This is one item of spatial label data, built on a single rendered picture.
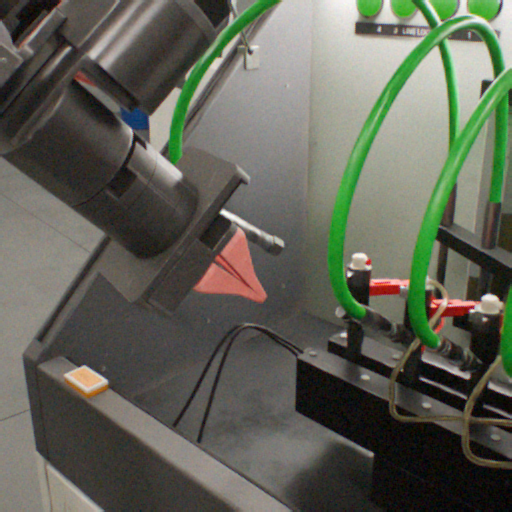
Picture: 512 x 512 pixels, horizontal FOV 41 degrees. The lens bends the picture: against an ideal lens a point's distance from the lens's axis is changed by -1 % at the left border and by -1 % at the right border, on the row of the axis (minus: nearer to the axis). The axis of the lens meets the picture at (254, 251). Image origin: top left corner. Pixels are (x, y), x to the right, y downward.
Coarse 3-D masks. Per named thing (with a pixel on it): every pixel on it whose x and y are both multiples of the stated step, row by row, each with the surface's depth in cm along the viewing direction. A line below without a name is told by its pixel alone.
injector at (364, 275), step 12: (348, 264) 79; (360, 276) 78; (348, 288) 79; (360, 288) 78; (360, 300) 79; (336, 312) 79; (348, 324) 81; (360, 324) 81; (348, 336) 82; (360, 336) 81; (348, 348) 82; (360, 348) 82; (348, 360) 83; (360, 360) 83
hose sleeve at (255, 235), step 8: (224, 216) 78; (232, 216) 78; (240, 224) 79; (248, 224) 80; (248, 232) 79; (256, 232) 80; (264, 232) 81; (256, 240) 80; (264, 240) 81; (272, 240) 81; (264, 248) 82
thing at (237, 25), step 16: (272, 0) 71; (416, 0) 78; (240, 16) 71; (256, 16) 71; (432, 16) 79; (224, 32) 71; (224, 48) 71; (448, 48) 82; (208, 64) 71; (448, 64) 83; (192, 80) 71; (448, 80) 84; (192, 96) 71; (448, 96) 85; (176, 112) 72; (448, 112) 86; (176, 128) 72; (176, 144) 72; (448, 144) 88; (176, 160) 73
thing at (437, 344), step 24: (504, 72) 58; (480, 120) 55; (456, 144) 55; (456, 168) 54; (432, 192) 54; (432, 216) 54; (432, 240) 54; (408, 288) 56; (408, 312) 57; (432, 336) 59; (456, 360) 64
